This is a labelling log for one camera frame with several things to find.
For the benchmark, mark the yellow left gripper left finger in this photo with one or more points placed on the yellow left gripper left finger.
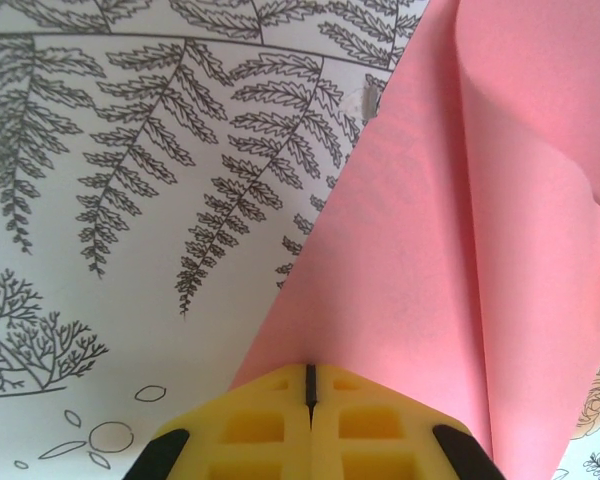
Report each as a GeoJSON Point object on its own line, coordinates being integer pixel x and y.
{"type": "Point", "coordinates": [250, 435]}

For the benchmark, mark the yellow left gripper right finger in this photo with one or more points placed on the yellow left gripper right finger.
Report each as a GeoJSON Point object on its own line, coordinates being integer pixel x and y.
{"type": "Point", "coordinates": [370, 435]}

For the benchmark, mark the pink square paper sheet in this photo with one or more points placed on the pink square paper sheet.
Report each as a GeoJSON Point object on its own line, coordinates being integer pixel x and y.
{"type": "Point", "coordinates": [430, 225]}

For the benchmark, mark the floral patterned table cover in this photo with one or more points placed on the floral patterned table cover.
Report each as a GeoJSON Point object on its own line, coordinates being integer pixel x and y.
{"type": "Point", "coordinates": [130, 325]}

